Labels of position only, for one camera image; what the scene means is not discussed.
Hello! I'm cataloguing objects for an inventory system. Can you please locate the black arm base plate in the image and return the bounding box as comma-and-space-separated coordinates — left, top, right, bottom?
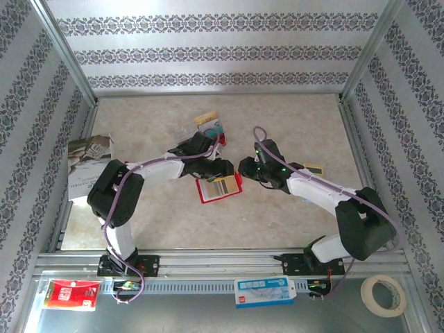
96, 255, 161, 278
281, 253, 346, 277

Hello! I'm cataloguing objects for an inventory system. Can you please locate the blue white packet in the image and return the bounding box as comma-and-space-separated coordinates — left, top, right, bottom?
234, 275, 296, 309

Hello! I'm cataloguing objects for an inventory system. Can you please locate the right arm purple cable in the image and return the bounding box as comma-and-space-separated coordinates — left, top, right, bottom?
252, 125, 405, 301

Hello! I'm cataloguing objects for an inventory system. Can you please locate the gold VIP card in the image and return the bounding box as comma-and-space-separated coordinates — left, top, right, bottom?
194, 110, 219, 128

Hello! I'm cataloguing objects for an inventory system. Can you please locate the grey striped card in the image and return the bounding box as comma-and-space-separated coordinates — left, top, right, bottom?
203, 177, 241, 199

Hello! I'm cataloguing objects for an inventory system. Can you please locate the aluminium frame post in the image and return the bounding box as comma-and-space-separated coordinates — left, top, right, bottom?
341, 0, 405, 101
31, 0, 99, 105

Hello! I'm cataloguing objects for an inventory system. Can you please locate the grey slotted cable duct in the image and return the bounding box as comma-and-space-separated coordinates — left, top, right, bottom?
110, 280, 334, 296

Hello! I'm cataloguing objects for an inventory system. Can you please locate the small controller board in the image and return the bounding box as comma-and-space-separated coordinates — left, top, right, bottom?
307, 279, 331, 296
111, 280, 142, 291

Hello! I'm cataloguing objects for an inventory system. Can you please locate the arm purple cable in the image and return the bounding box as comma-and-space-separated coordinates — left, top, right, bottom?
252, 125, 405, 301
100, 127, 223, 305

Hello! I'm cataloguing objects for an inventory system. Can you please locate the paperback book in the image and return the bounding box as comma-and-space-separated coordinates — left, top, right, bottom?
67, 134, 115, 201

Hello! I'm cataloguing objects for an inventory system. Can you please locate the masking tape roll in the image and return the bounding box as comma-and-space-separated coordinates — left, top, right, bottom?
359, 275, 407, 318

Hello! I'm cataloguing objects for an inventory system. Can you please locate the red card holder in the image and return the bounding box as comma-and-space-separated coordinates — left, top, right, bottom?
195, 171, 243, 205

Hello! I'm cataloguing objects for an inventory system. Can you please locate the clear acrylic card stand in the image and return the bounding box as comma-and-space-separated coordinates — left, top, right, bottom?
172, 110, 228, 164

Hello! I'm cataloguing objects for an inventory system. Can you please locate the aluminium frame rail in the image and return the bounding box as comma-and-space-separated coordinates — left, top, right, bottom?
338, 96, 395, 249
93, 88, 344, 100
48, 99, 100, 253

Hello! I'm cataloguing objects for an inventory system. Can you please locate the wide aluminium mounting rail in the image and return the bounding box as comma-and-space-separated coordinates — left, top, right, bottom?
36, 248, 410, 278

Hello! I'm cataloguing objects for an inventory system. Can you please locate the red gold packet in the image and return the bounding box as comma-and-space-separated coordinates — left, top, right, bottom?
43, 279, 101, 312

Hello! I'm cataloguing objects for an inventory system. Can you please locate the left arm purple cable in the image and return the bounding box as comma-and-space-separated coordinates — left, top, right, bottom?
100, 127, 223, 305

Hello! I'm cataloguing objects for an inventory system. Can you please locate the gold card with dark stripe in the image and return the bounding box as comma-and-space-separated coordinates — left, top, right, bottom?
302, 162, 325, 178

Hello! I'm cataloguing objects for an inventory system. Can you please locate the sheet metal shelf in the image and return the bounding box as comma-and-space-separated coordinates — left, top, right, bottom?
20, 273, 427, 333

